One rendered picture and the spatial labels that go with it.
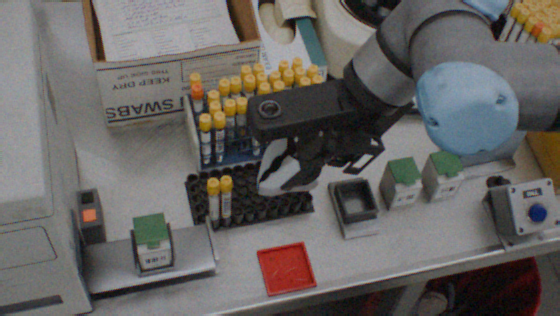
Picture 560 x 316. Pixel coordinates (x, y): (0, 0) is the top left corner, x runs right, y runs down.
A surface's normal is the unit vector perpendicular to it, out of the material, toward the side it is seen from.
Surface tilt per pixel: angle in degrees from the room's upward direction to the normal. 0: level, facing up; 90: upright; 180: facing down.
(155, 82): 89
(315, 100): 2
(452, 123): 81
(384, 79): 69
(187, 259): 0
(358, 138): 30
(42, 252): 90
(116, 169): 0
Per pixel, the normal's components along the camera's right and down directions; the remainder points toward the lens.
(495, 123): -0.01, 0.73
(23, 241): 0.25, 0.81
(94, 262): 0.07, -0.56
